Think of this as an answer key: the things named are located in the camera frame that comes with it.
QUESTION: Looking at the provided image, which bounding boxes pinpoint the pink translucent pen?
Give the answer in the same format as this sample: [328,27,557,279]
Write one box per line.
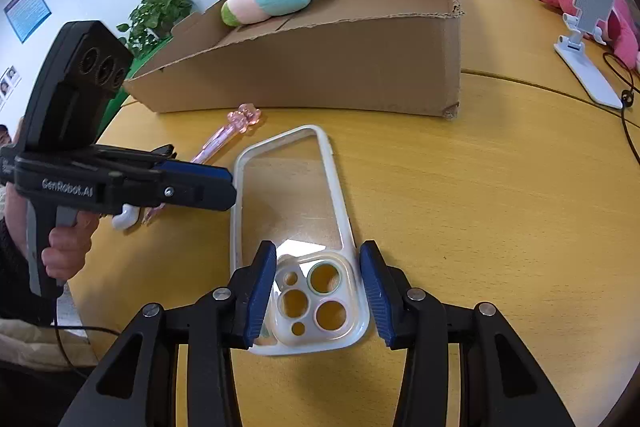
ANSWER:
[142,103,264,226]

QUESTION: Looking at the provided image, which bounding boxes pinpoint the clear white phone case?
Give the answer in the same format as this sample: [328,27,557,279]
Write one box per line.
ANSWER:
[230,124,370,357]

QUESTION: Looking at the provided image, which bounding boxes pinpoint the person's left hand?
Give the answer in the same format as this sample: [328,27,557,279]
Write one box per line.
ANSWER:
[4,183,100,281]

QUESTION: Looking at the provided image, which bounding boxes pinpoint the green potted plant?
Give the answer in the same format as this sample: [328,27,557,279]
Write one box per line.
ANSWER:
[116,0,194,57]

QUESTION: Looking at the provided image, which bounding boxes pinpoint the brown cardboard box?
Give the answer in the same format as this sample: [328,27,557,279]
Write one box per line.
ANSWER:
[125,0,463,118]

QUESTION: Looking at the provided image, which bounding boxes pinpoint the pink strawberry plush toy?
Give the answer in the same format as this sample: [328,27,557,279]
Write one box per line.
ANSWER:
[540,0,639,69]

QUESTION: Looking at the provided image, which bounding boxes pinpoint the white phone stand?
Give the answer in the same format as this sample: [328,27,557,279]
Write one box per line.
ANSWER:
[554,0,623,109]

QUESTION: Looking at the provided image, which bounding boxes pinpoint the blue wall poster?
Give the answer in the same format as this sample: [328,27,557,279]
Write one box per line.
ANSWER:
[3,0,52,43]

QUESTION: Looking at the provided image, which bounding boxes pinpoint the black cable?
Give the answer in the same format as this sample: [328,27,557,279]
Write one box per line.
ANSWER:
[601,51,640,166]

